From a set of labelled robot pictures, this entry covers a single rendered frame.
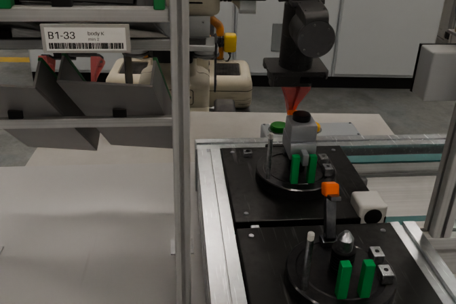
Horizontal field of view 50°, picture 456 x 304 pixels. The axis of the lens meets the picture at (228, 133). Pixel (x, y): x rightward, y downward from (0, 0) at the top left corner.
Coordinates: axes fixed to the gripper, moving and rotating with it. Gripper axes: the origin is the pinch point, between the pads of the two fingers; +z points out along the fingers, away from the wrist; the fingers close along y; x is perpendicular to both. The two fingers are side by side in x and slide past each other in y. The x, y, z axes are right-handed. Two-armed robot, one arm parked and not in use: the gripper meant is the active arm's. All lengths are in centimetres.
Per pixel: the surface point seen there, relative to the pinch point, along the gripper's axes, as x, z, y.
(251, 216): -18.8, 8.1, -9.4
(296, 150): -10.8, 1.5, -1.2
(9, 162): 165, 121, -114
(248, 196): -13.2, 8.6, -9.1
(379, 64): 270, 108, 145
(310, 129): -9.9, -2.0, 1.0
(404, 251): -28.6, 7.3, 10.9
